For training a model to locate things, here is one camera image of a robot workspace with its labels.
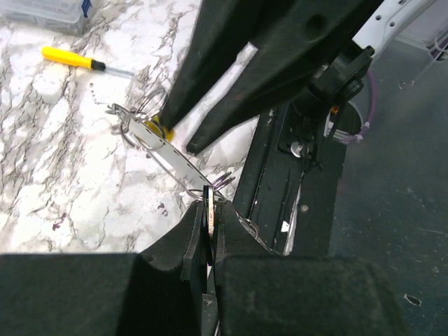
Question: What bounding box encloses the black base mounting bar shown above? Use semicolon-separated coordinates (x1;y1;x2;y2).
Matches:
233;104;347;256

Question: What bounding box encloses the clear plastic screw box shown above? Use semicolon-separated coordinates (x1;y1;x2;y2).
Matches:
1;0;95;35

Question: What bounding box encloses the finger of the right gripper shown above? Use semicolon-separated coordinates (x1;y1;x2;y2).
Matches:
186;1;380;154
160;0;295;129

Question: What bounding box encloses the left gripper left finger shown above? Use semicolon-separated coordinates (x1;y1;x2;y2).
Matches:
1;203;202;335

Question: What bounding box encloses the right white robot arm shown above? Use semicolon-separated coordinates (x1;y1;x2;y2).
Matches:
160;1;430;154

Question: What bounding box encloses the yellow handled screwdriver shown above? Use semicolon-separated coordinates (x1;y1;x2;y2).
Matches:
41;47;134;78

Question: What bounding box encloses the yellow key tag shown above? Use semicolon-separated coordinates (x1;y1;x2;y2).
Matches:
143;115;175;142

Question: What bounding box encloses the large grey metal keyring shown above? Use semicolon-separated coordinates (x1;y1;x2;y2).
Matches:
105;89;281;256

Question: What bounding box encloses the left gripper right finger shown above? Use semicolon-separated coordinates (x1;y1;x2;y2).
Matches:
214;202;408;335

